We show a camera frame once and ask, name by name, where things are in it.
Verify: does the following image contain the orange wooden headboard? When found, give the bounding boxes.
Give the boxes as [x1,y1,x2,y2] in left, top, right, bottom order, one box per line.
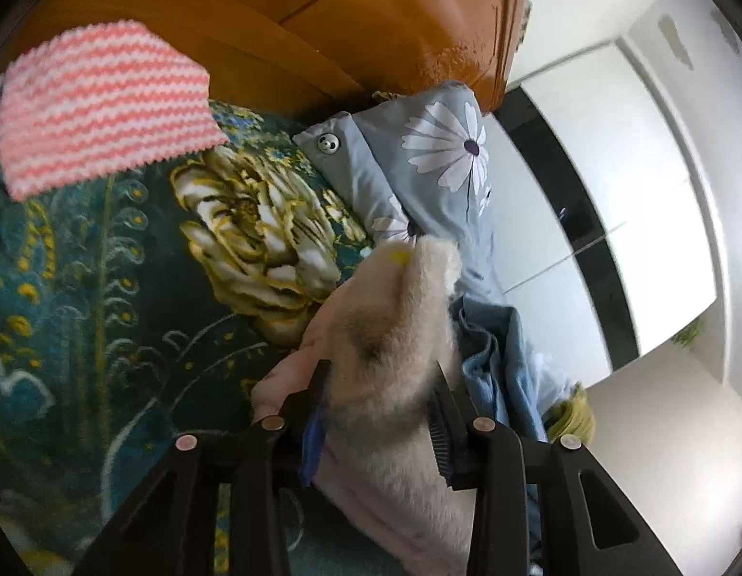
[5,0,535,115]

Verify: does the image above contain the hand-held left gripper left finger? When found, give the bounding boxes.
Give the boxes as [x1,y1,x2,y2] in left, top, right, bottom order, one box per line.
[71,360,333,576]

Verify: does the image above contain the green knitted sweater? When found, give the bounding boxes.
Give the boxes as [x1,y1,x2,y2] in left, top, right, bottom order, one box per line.
[545,384,597,445]

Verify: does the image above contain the green potted plant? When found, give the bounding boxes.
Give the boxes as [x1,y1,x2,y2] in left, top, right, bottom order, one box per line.
[671,315,708,352]

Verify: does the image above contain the pale blue garment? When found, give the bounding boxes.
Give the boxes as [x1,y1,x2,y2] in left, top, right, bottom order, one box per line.
[452,294,579,576]

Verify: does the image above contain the light blue daisy print pillow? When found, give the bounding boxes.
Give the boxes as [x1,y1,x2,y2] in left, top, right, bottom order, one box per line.
[292,79,510,313]

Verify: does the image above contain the pink white striped knitted cloth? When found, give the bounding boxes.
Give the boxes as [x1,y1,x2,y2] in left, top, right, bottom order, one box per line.
[0,20,231,202]

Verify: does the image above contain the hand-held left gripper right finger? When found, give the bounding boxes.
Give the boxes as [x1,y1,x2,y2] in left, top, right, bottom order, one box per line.
[428,360,684,576]

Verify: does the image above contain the white wardrobe with black band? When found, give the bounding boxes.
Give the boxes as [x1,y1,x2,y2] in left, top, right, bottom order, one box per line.
[479,36,735,385]

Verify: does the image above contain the cream fluffy garment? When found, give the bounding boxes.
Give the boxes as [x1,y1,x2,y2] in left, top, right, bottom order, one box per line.
[250,234,486,576]

